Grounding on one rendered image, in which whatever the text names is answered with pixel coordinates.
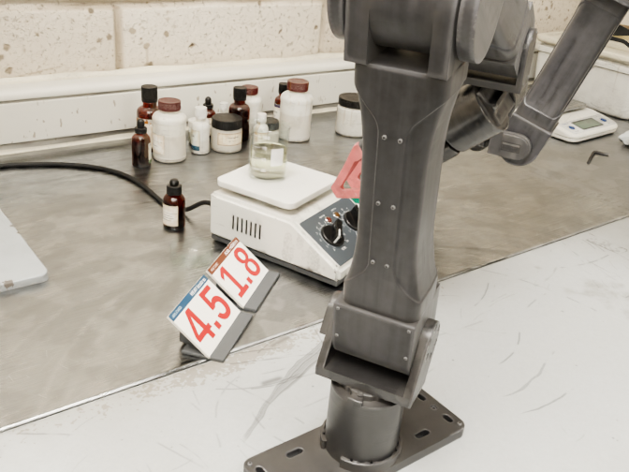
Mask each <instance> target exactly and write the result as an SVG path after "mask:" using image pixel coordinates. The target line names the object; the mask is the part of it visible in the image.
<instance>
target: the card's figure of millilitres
mask: <svg viewBox="0 0 629 472"><path fill-rule="evenodd" d="M263 270H264V267H263V266H262V265H261V264H260V263H259V262H258V261H257V260H256V258H255V257H254V256H253V255H252V254H251V253H250V252H249V251H248V250H247V249H246V248H245V247H244V246H243V245H242V244H241V243H238V244H237V245H236V247H235V248H234V249H233V250H232V251H231V253H230V254H229V255H228V256H227V258H226V259H225V260H224V261H223V263H222V264H221V265H220V266H219V267H218V269H217V270H216V271H215V272H214V275H215V276H216V277H217V278H218V279H219V280H220V281H221V282H222V283H223V284H224V285H225V286H226V287H227V288H228V289H229V290H230V291H231V292H232V293H233V294H234V295H235V296H236V297H237V298H238V299H239V300H240V301H242V299H243V298H244V297H245V295H246V294H247V292H248V291H249V289H250V288H251V287H252V285H253V284H254V282H255V281H256V280H257V278H258V277H259V276H260V274H261V273H262V271H263Z"/></svg>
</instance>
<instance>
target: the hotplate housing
mask: <svg viewBox="0 0 629 472"><path fill-rule="evenodd" d="M337 200H339V199H337V198H336V197H335V195H334V193H333V192H332V190H331V189H330V190H328V191H326V192H324V193H322V194H321V195H319V196H317V197H315V198H314V199H311V200H309V201H307V202H306V203H304V204H302V205H301V206H299V207H298V208H296V209H292V210H288V209H283V208H281V207H278V206H275V205H272V204H269V203H267V202H264V201H261V200H258V199H254V198H251V197H248V196H245V195H243V194H240V193H237V192H234V191H231V190H229V189H226V188H221V189H219V190H216V191H214V192H213V193H212V194H211V227H210V231H211V233H212V239H215V240H216V241H219V242H222V243H226V244H229V243H230V242H231V241H232V240H233V239H234V238H235V237H237V238H238V239H239V240H240V242H241V243H242V244H243V245H244V246H245V247H246V248H247V249H248V250H249V251H250V252H251V253H252V254H253V255H256V256H258V257H261V258H264V259H266V260H269V261H272V262H274V263H277V264H279V265H282V266H284V267H287V268H289V269H291V270H294V271H296V272H299V273H303V274H306V275H308V276H311V277H312V278H315V279H317V280H320V281H323V282H325V283H328V284H330V285H333V286H335V287H337V286H339V285H340V284H341V283H342V282H343V281H344V279H345V278H346V276H347V274H348V272H349V269H350V266H351V263H352V259H353V258H351V259H350V260H348V261H347V262H346V263H345V264H344V265H342V266H340V265H338V264H337V263H336V262H335V261H334V260H333V259H332V258H331V257H330V256H329V254H328V253H327V252H326V251H325V250H324V249H323V248H322V247H321V246H320V245H319V244H318V243H317V242H316V241H315V240H314V239H313V238H312V237H311V236H310V235H309V234H308V233H307V232H306V231H305V230H304V229H303V228H302V227H301V226H300V222H302V221H304V220H306V219H307V218H309V217H311V216H312V215H314V214H316V213H318V212H320V211H321V210H323V209H325V208H326V207H328V206H330V205H331V204H332V203H334V202H336V201H337Z"/></svg>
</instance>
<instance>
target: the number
mask: <svg viewBox="0 0 629 472"><path fill-rule="evenodd" d="M235 310H236V308H235V307H234V306H233V305H232V304H231V303H230V302H229V301H228V300H227V299H226V298H225V297H224V296H223V295H222V294H221V293H220V292H219V291H218V290H217V289H216V288H215V287H214V286H213V285H212V284H211V283H210V282H209V281H207V282H206V283H205V285H204V286H203V287H202V288H201V289H200V291H199V292H198V293H197V295H196V296H195V297H194V298H193V299H192V301H191V302H190V303H189V304H188V305H187V306H186V307H185V308H184V309H183V311H182V312H181V313H180V314H179V316H178V317H177V318H176V319H175V320H176V321H177V322H178V323H179V324H180V325H181V326H182V327H183V328H184V329H185V330H186V331H187V332H188V333H189V334H190V335H191V336H192V337H193V338H194V339H195V340H196V341H197V342H198V343H199V344H200V345H201V346H202V347H203V348H204V349H205V350H206V351H207V350H208V348H209V347H210V346H211V344H212V342H213V341H214V339H215V338H216V337H217V335H218V334H219V332H220V331H221V330H222V329H223V327H224V326H225V325H226V323H227V321H228V320H229V318H230V317H231V316H232V314H233V313H234V311H235Z"/></svg>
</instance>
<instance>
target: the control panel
mask: <svg viewBox="0 0 629 472"><path fill-rule="evenodd" d="M355 205H356V204H355V203H354V202H353V201H352V200H351V199H339V200H337V201H336V202H334V203H332V204H331V205H330V206H328V207H326V208H325V209H323V210H321V211H320V212H318V213H316V214H314V215H312V216H311V217H309V218H307V219H306V220H304V221H302V222H300V226H301V227H302V228H303V229H304V230H305V231H306V232H307V233H308V234H309V235H310V236H311V237H312V238H313V239H314V240H315V241H316V242H317V243H318V244H319V245H320V246H321V247H322V248H323V249H324V250H325V251H326V252H327V253H328V254H329V256H330V257H331V258H332V259H333V260H334V261H335V262H336V263H337V264H338V265H340V266H342V265H344V264H345V263H346V262H347V261H348V260H350V259H351V258H352V257H353V256H354V251H355V246H356V240H357V233H358V232H357V231H356V230H353V229H351V228H350V227H348V226H347V224H346V223H345V221H344V214H345V213H346V212H348V211H351V210H352V209H353V207H354V206H355ZM336 212H337V213H339V214H340V217H337V216H336V215H335V214H334V213H336ZM327 217H330V218H331V220H332V221H331V222H329V221H328V220H327ZM336 219H341V220H342V222H343V236H344V243H343V244H342V245H341V246H333V245H331V244H329V243H327V242H326V241H325V240H324V238H323V237H322V234H321V229H322V228H323V227H324V226H326V225H330V226H331V225H332V224H333V223H334V222H335V220H336Z"/></svg>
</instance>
